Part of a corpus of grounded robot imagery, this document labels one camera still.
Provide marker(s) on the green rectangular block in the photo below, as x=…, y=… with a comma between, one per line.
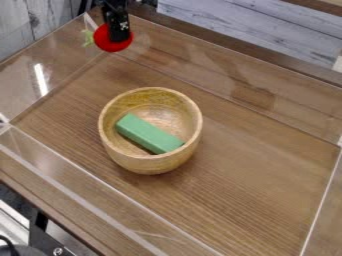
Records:
x=147, y=135

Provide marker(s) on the black table frame bracket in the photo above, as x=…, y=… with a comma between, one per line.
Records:
x=41, y=240

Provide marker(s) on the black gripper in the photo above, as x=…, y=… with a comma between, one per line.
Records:
x=116, y=19

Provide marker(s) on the red knitted apple toy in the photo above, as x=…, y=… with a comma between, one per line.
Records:
x=99, y=38

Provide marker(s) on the clear acrylic tray walls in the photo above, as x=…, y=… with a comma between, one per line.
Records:
x=242, y=199

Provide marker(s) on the wooden bowl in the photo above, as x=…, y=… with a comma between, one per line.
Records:
x=167, y=109

